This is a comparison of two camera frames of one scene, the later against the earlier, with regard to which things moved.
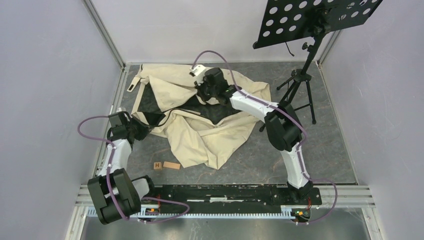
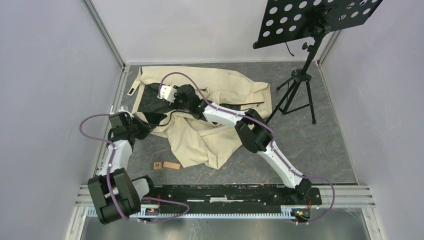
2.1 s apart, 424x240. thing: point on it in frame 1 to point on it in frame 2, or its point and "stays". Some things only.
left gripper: [145, 129] stays
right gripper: [200, 87] to [175, 103]
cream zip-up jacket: [167, 97] stays
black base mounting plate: [223, 199] stays
